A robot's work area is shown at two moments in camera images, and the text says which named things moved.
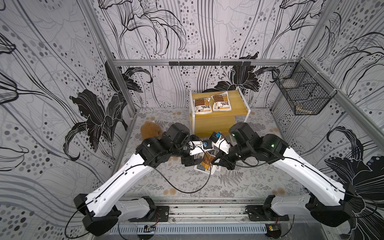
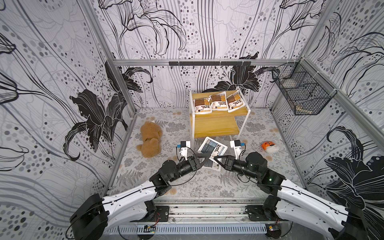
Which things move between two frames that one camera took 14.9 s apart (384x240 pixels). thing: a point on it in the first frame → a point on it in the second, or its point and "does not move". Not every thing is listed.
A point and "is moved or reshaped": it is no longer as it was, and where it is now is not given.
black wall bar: (209, 63) does not move
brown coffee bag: (202, 105) does not move
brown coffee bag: (208, 159) is moved or reshaped
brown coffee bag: (221, 102) does not move
